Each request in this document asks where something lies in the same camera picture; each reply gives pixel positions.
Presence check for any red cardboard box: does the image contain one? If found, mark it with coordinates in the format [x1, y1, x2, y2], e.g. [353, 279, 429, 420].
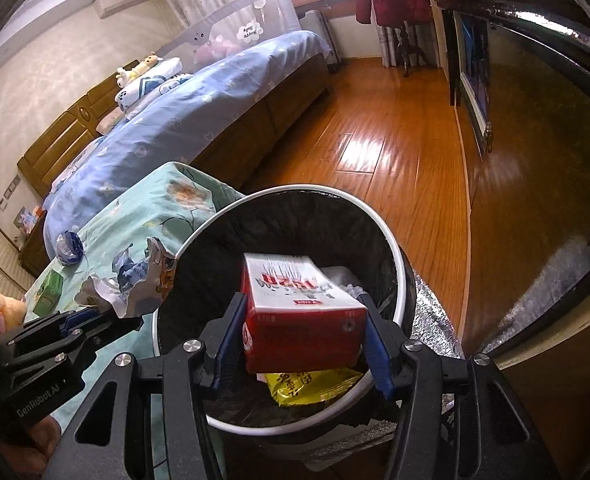
[240, 252, 368, 373]

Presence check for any person's left hand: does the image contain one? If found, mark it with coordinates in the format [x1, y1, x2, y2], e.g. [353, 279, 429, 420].
[0, 416, 62, 478]

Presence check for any printed snack bag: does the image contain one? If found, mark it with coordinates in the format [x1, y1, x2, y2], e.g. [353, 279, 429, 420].
[75, 237, 178, 318]

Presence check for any dark glossy cabinet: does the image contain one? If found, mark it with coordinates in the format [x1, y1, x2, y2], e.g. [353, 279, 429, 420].
[435, 0, 590, 366]

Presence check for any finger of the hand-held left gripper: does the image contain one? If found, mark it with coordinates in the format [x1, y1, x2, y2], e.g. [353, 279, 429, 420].
[8, 309, 101, 346]
[50, 316, 144, 368]

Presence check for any white radiator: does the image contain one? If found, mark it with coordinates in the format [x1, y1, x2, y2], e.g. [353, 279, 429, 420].
[302, 9, 343, 73]

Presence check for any beige louvered wardrobe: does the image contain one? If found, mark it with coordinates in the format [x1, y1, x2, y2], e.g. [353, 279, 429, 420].
[0, 200, 28, 293]

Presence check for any pink plush toy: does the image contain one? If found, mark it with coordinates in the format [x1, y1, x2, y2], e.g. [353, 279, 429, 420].
[195, 35, 243, 63]

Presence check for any white blue patterned pillow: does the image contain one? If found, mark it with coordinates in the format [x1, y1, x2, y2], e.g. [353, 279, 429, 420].
[115, 57, 193, 113]

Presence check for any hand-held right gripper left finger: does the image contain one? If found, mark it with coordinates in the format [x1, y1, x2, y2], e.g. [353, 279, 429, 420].
[40, 292, 248, 480]

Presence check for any blue quilted bed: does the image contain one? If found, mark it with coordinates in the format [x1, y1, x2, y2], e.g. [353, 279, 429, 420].
[42, 30, 333, 261]

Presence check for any yellow plush toy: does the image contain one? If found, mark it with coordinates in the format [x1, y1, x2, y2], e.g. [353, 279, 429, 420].
[115, 52, 163, 86]

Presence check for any flat television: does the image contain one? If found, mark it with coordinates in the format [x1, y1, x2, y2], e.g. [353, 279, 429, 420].
[447, 10, 496, 161]

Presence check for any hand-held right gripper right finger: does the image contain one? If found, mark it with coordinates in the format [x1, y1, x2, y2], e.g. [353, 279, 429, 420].
[357, 292, 560, 480]

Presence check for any cluster of small bottles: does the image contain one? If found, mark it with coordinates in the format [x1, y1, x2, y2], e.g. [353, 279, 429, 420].
[15, 205, 46, 233]

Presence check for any yellow snack packet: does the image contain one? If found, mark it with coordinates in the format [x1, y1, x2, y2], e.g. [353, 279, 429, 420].
[264, 367, 367, 407]

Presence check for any beige pillow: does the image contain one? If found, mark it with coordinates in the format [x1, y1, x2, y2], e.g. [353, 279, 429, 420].
[96, 110, 126, 136]

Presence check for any dark wooden nightstand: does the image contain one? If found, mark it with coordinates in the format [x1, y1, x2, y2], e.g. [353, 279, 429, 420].
[18, 210, 53, 278]

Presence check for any small green box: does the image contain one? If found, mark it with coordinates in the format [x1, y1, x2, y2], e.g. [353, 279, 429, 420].
[34, 270, 65, 317]

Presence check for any white rimmed trash bin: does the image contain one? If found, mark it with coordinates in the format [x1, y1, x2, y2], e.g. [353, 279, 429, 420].
[152, 185, 418, 433]

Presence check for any silver foil sheet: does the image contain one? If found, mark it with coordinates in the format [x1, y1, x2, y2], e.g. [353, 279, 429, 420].
[300, 267, 466, 461]

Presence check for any wooden coat stand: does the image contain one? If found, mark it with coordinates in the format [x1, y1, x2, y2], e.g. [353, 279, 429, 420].
[392, 22, 428, 78]

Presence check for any wall switch panel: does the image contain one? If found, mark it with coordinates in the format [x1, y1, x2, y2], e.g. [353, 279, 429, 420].
[0, 175, 22, 211]

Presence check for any beige teddy bear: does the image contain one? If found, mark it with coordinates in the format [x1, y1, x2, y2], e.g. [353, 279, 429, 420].
[0, 285, 26, 333]

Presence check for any wooden bed frame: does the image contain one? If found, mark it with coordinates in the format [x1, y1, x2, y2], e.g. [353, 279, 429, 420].
[190, 52, 333, 196]

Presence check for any blue foil wrapper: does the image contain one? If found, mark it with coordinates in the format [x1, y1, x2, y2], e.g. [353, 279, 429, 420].
[55, 230, 85, 266]

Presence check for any wooden headboard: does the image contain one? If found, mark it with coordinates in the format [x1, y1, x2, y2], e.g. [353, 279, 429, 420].
[18, 57, 141, 198]

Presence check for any grey bed guard rail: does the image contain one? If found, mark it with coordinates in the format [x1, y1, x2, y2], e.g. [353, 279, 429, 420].
[155, 0, 301, 73]

